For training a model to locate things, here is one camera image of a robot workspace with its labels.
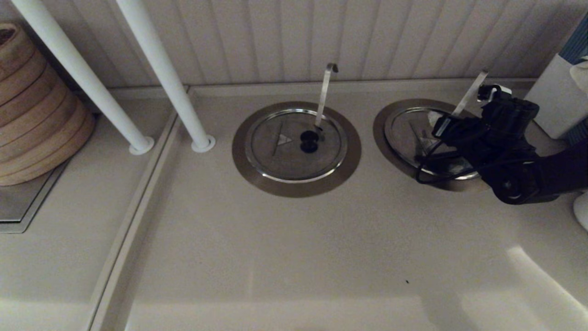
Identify stacked bamboo steamer baskets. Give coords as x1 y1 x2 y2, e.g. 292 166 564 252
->
0 23 97 186

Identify flat steel counter plate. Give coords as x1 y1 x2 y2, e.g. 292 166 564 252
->
0 159 74 234

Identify round steel lid black knob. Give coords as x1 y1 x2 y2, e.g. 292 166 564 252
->
384 107 481 181
245 108 348 183

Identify blue striped container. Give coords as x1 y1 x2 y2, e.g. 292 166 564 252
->
561 14 588 148

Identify white box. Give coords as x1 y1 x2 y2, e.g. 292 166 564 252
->
524 54 588 140

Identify right wrist camera unit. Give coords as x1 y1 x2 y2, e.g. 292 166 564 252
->
477 84 540 134

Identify white metal pole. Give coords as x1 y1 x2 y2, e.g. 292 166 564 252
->
116 0 216 153
11 0 155 155

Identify steel ladle handle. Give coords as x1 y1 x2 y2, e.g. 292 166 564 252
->
452 70 488 115
315 63 339 129

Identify black cable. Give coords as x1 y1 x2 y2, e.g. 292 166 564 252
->
416 109 538 184

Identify white tissue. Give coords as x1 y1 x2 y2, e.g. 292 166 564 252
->
570 62 588 92

